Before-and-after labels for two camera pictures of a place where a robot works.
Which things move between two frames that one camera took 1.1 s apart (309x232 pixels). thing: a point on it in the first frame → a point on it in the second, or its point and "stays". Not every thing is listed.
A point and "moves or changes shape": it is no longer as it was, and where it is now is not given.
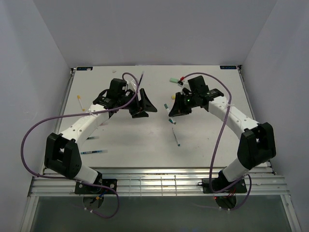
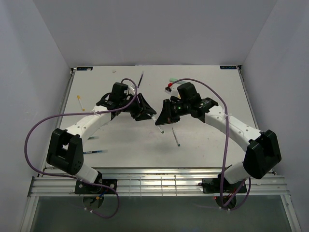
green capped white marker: (175, 137) stays
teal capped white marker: (166, 108) moves or changes shape
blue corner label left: (84, 68) stays
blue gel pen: (93, 152) stays
